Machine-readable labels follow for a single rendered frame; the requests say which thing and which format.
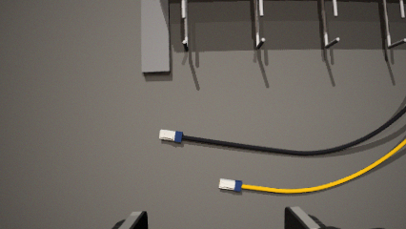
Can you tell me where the white and blue cable plug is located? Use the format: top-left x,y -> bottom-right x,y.
159,130 -> 183,142

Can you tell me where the black cable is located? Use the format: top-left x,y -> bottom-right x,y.
182,106 -> 406,156

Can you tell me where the yellow cable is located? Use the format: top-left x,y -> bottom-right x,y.
242,139 -> 406,193

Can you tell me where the white network cable plug with blue boot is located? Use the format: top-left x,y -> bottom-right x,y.
219,178 -> 242,192

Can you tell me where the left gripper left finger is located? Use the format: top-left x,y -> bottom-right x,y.
112,211 -> 148,229

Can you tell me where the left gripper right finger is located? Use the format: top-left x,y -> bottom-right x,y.
284,206 -> 340,229

